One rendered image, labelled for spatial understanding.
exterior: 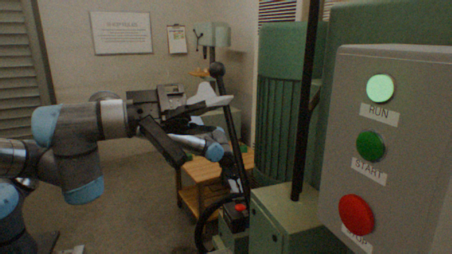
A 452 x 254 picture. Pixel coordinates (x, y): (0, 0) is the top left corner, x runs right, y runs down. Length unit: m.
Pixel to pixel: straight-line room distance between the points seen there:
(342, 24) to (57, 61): 3.25
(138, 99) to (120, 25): 2.90
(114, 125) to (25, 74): 2.91
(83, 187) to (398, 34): 0.53
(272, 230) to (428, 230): 0.16
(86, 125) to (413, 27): 0.48
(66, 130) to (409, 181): 0.50
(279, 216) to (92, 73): 3.24
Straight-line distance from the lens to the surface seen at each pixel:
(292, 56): 0.48
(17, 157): 0.66
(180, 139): 1.02
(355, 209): 0.23
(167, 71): 3.62
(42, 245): 1.18
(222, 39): 2.66
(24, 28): 3.40
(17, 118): 3.53
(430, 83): 0.19
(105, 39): 3.44
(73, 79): 3.46
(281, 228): 0.32
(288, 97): 0.49
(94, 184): 0.61
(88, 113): 0.55
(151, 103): 0.58
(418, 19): 0.28
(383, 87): 0.20
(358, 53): 0.23
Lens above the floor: 1.49
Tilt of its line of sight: 18 degrees down
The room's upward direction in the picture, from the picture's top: straight up
